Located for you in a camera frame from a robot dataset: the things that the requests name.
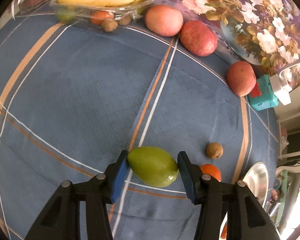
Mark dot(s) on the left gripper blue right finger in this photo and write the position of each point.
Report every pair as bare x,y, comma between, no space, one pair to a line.
220,202

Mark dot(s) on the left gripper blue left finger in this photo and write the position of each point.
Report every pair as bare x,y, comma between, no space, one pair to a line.
60,217

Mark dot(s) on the green pear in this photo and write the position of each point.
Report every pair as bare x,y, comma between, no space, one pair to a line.
153,166

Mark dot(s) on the large steel bowl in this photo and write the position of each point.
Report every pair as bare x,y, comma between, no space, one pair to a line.
257,179

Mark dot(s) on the orange tangerine upper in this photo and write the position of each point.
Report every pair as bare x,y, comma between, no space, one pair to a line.
212,171

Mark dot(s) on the brown kiwi upper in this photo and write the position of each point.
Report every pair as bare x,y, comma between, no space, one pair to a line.
214,150

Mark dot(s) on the white shelf rack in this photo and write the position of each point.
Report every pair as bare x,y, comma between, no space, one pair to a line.
289,128

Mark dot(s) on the teal plastic box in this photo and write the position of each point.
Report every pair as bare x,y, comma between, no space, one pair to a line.
262,96

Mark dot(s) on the blue plaid tablecloth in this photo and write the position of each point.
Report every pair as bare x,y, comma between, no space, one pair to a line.
72,97

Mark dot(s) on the white lamp base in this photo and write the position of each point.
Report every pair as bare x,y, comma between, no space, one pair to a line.
279,83

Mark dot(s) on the big red apple right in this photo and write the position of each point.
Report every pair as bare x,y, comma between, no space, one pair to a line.
241,78

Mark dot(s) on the red apple middle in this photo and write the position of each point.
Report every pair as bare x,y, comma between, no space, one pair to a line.
198,39

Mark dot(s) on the flower painting canvas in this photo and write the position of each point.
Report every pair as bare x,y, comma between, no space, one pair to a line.
266,33

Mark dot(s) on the clear plastic fruit tray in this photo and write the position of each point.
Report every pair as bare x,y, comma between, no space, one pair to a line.
73,13

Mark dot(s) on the pale pink apple left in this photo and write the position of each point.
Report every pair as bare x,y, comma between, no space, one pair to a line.
164,20

